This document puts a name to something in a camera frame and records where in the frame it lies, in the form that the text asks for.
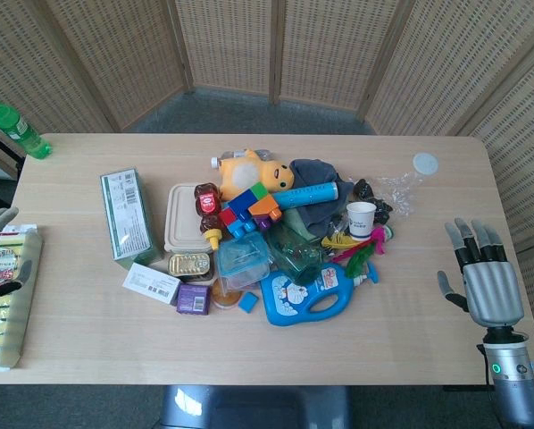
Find colourful toy block assembly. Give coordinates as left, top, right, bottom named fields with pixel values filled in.
left=217, top=181, right=285, bottom=239

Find green tea box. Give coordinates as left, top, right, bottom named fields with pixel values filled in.
left=99, top=167, right=164, bottom=272

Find white paper cup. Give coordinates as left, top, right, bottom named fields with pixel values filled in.
left=346, top=201, right=380, bottom=242

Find black crumpled object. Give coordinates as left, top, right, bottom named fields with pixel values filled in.
left=353, top=178, right=394, bottom=225

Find woven folding screen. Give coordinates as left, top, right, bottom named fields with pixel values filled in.
left=0, top=0, right=534, bottom=354

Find white small carton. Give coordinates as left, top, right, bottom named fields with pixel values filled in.
left=121, top=262, right=182, bottom=307

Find white round table grommet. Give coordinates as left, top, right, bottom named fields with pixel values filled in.
left=412, top=152, right=441, bottom=176

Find light blue tube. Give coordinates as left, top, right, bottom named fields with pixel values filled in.
left=272, top=180, right=338, bottom=209

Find blue cartoon detergent bottle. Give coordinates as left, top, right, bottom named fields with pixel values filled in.
left=259, top=260, right=380, bottom=328

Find green plastic soda bottle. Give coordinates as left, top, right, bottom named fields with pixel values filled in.
left=0, top=88, right=54, bottom=160

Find clear crinkled plastic bag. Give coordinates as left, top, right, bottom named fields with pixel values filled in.
left=372, top=168, right=430, bottom=216

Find green transparent jar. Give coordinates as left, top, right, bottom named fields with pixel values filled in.
left=265, top=222, right=327, bottom=286

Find clear container with blue rim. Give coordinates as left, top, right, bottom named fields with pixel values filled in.
left=215, top=236, right=271, bottom=297

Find clear bottle with white cap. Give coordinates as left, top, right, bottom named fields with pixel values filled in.
left=210, top=148, right=250, bottom=172

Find small purple box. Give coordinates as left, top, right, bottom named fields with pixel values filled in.
left=175, top=282, right=212, bottom=317

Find grey cloth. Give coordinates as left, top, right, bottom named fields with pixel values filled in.
left=288, top=157, right=355, bottom=239

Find pale green cloth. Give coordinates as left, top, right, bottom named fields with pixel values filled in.
left=283, top=208, right=316, bottom=237

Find yellow plush toy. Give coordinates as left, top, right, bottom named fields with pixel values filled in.
left=219, top=148, right=296, bottom=203

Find packaged yellow sponges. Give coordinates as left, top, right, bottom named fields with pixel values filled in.
left=0, top=223, right=45, bottom=374

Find orange jelly cup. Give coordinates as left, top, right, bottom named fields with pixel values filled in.
left=210, top=280, right=246, bottom=311

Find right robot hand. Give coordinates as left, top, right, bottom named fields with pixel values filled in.
left=436, top=217, right=525, bottom=330

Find dark robot base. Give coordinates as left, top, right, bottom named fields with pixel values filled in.
left=159, top=383, right=354, bottom=429

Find black metal stand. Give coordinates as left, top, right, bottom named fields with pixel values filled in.
left=0, top=124, right=22, bottom=181

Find pink green feather shuttlecock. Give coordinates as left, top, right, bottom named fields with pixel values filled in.
left=330, top=224, right=396, bottom=279

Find brown honey squeeze bottle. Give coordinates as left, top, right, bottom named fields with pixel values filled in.
left=193, top=182, right=226, bottom=249

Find small blue white eraser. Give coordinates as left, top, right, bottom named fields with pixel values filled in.
left=237, top=291, right=261, bottom=315

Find beige lidded food container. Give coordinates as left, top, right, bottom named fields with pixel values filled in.
left=163, top=182, right=215, bottom=257

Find gold-lid tin can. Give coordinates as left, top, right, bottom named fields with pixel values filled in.
left=167, top=252, right=215, bottom=284

